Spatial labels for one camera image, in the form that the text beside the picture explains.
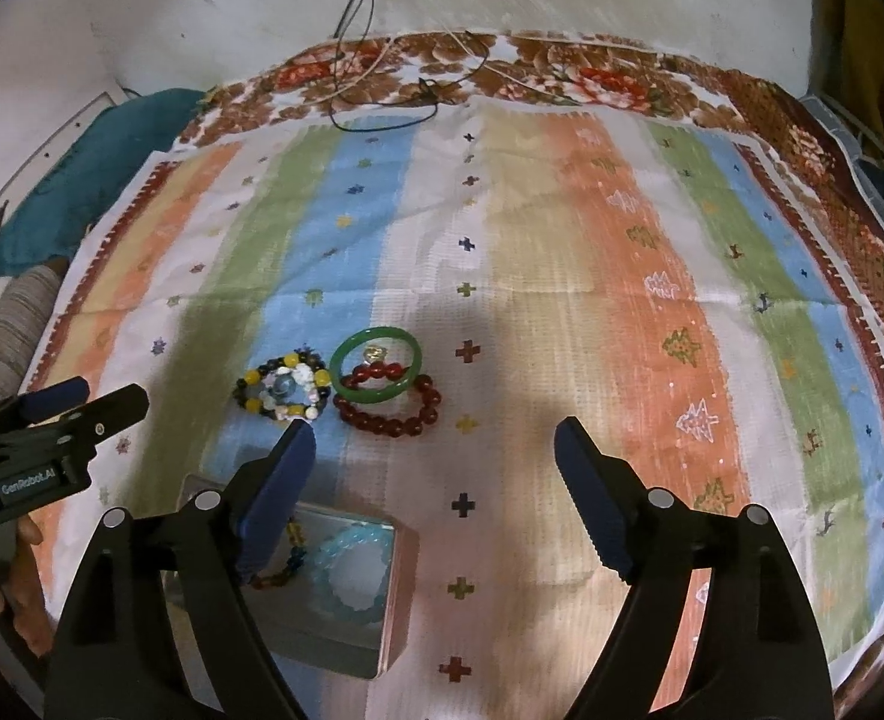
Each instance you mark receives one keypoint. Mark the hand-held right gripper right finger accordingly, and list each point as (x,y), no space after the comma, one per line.
(592,502)

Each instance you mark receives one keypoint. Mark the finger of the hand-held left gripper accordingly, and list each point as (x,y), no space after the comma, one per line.
(108,416)
(57,395)

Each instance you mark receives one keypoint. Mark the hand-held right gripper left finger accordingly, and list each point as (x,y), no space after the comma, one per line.
(280,502)

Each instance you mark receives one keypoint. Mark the green jade bangle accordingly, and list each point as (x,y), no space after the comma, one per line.
(382,393)

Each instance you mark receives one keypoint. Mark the metal tin box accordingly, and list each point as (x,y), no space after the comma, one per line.
(337,652)

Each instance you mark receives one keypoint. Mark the grey striped cushion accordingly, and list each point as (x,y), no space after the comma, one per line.
(14,322)

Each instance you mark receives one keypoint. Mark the teal pillow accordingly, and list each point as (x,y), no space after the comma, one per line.
(74,180)

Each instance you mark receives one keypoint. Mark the striped printed cloth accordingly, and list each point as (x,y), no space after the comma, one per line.
(524,277)

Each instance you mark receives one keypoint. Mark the brown floral blanket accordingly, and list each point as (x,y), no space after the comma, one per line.
(562,71)

